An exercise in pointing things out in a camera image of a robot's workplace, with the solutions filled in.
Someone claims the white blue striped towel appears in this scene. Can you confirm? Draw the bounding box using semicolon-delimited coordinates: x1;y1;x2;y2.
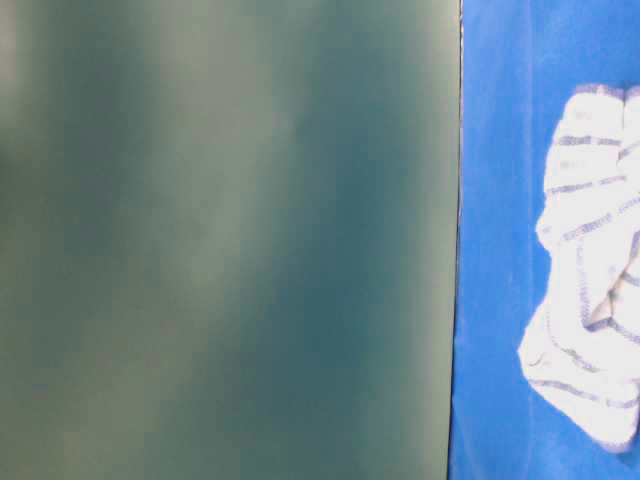
518;84;639;453

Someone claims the dark green panel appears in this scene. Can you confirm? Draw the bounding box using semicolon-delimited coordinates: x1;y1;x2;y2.
1;1;459;479

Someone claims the blue table mat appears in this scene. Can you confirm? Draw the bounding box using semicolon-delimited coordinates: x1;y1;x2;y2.
448;1;639;479

